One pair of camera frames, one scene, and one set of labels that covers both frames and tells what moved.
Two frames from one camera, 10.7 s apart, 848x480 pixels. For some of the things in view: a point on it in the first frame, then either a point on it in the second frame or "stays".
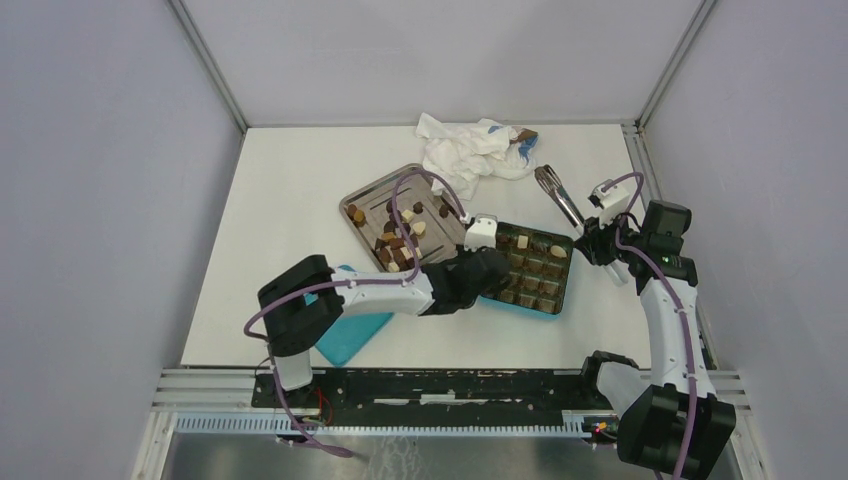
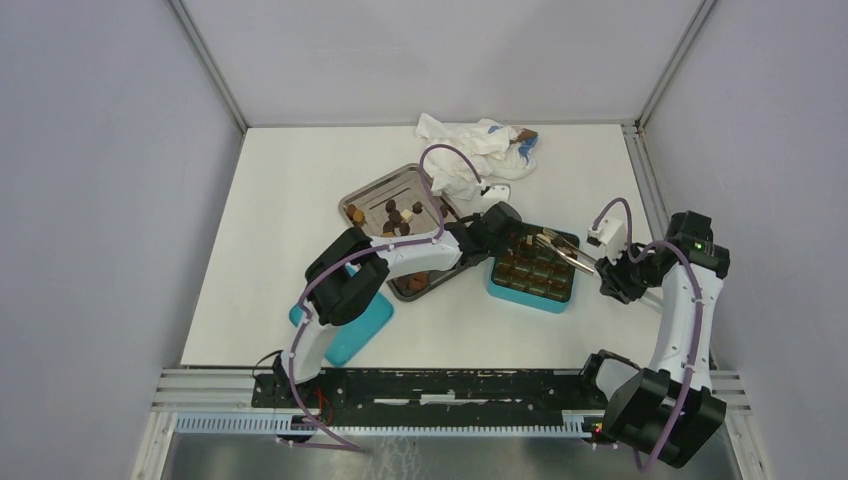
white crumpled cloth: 461,154 stays
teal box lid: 352,332 stays
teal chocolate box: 539,270 stays
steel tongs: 552,183 to 567,250
